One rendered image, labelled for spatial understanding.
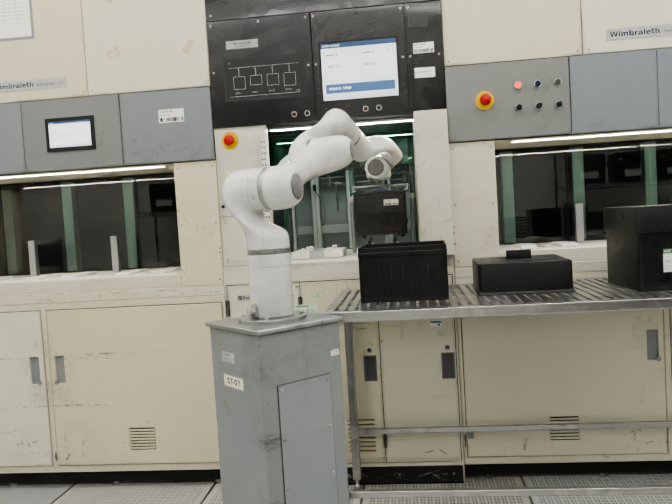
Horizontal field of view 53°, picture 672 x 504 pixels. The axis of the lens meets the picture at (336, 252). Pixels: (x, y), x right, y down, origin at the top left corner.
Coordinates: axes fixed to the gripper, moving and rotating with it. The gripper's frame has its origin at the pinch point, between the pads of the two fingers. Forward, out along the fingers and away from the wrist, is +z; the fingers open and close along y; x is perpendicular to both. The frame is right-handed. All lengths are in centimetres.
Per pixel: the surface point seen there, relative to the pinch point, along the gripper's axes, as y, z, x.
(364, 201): -6.4, -8.9, -12.0
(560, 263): 57, -73, -36
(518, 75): 53, -34, 30
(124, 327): -102, -32, -57
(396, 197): 6.8, -9.0, -11.1
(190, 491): -79, -36, -122
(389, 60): 7, -33, 39
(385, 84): 5.2, -32.8, 30.2
